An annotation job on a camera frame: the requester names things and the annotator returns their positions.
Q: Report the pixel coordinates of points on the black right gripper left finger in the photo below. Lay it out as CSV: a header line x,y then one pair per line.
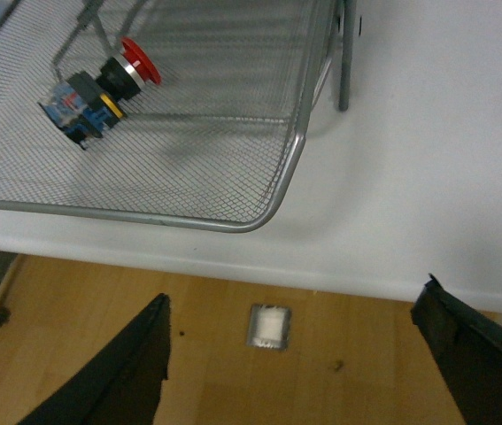
x,y
122,383

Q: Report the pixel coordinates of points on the red emergency stop button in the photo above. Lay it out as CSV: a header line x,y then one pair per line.
x,y
82,107

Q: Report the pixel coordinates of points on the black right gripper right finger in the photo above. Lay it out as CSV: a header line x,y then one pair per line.
x,y
467,348

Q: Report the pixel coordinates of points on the silver mesh tray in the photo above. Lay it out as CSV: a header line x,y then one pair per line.
x,y
213,146

